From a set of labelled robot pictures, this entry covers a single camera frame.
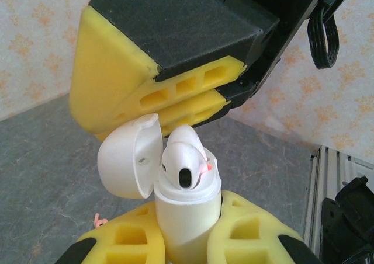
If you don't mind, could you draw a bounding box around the black ribbon cable loop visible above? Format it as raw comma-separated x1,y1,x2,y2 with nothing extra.
307,5,340,70

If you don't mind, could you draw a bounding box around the earbud charging case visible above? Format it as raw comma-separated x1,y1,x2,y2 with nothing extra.
97,113,222,264

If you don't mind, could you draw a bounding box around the white wireless earbud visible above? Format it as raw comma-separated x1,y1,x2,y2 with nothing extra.
160,124,212,190

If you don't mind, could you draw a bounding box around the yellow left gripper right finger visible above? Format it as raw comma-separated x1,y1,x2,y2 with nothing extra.
206,189,322,264

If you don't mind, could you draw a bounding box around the aluminium base beam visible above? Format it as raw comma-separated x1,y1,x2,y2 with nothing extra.
302,145,374,247

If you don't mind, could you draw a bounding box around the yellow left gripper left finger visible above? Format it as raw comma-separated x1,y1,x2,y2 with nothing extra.
55,202,167,264

